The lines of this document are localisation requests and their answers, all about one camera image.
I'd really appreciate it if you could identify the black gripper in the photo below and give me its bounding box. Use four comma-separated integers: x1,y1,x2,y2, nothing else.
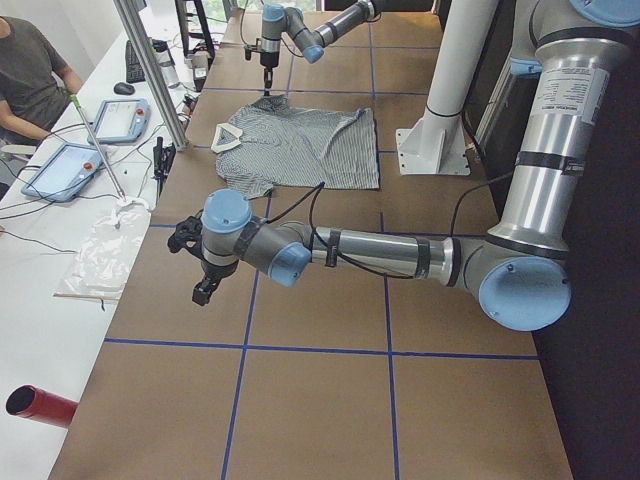
260,51,278,97
192,249,239,306

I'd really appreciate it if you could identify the navy white striped polo shirt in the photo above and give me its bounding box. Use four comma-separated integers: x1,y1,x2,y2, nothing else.
216,95,379,198

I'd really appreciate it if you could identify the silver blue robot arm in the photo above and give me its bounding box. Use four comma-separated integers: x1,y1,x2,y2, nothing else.
245,1,451,96
193,1,639,331

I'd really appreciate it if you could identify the clear plastic bag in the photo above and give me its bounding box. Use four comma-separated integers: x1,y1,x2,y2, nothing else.
54,206,151,302

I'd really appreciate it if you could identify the black clamp tool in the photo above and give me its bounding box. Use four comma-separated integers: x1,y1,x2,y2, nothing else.
153,136,176,201

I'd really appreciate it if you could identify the black keyboard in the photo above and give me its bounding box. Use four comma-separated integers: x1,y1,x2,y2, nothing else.
124,40,145,84

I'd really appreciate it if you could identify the black computer mouse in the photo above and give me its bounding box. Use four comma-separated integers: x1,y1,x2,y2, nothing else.
113,82,136,96

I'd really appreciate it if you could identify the far blue teach pendant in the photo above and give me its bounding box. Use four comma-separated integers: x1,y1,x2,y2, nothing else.
92,99,150,145

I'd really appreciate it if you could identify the blue teach pendant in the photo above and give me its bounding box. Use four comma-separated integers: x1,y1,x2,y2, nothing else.
21,143,102,203
92,99,150,145

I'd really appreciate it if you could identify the near blue teach pendant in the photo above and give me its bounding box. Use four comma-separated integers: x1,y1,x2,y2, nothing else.
21,143,102,203

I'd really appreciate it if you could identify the metal rod green tip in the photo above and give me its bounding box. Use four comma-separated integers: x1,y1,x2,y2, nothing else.
70,94,126,201

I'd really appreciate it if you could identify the red cylinder bottle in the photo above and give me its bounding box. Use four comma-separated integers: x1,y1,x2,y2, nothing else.
5,385,78,428

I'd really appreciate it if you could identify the seated person dark shirt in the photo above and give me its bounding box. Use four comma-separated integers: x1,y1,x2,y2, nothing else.
1,16,83,145

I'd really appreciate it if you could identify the aluminium frame post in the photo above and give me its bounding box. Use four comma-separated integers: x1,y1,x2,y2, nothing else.
114,0,188,151

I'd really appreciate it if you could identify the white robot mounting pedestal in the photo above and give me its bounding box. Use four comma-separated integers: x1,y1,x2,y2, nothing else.
396,0,498,176

